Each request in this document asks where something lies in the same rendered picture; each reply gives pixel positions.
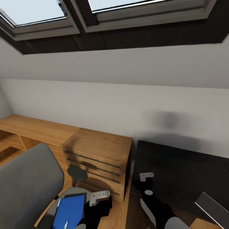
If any notebook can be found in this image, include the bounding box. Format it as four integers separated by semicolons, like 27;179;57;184
195;192;229;229

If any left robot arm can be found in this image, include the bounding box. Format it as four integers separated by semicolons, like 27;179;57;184
74;191;112;229

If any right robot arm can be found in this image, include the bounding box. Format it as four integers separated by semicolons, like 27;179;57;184
132;172;191;229

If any folder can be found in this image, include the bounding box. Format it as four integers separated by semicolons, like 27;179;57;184
51;195;84;229

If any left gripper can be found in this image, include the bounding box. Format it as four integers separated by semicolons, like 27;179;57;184
84;196;112;224

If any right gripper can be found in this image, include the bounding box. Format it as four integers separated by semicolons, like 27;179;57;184
132;178;153;191

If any swivel chair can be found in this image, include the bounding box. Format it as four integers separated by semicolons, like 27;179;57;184
0;142;92;229

